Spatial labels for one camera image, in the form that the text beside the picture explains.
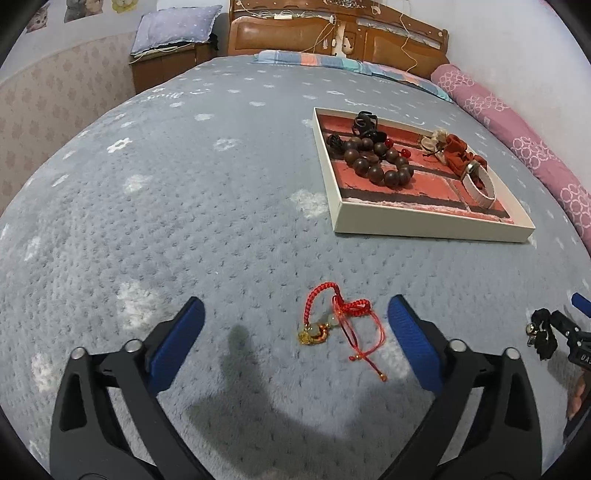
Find orange fabric scrunchie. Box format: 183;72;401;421
438;134;488;180

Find plaid pillow right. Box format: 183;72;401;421
360;62;452;102

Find grey floral bedspread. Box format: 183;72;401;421
1;57;590;479

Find wooden nightstand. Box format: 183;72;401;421
129;43;217;94

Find wooden headboard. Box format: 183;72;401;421
228;0;449;79

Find pink rolled quilt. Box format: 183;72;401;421
431;64;591;248

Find plaid pillow left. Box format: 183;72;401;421
253;50;363;72

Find lavender dotted cushion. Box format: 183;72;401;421
130;5;222;56

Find plaid pillow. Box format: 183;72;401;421
253;50;363;72
360;62;452;102

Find red braided cord bracelet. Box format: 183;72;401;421
296;280;389;383

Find person right hand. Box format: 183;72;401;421
564;370;590;443

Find beige jewelry tray red lining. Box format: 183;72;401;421
312;108;535;243

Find black claw hair clip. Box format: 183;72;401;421
352;111;388;143

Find black bead scrunchie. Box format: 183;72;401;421
526;309;558;361

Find yellow charging cable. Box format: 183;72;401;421
299;0;426;75

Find cream shell bracelet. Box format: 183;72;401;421
419;128;450;161

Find brown wooden bead bracelet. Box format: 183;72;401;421
325;132;416;189

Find cat wall stickers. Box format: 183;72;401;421
25;0;138;33

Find white leather strap bracelet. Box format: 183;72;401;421
461;160;498;211

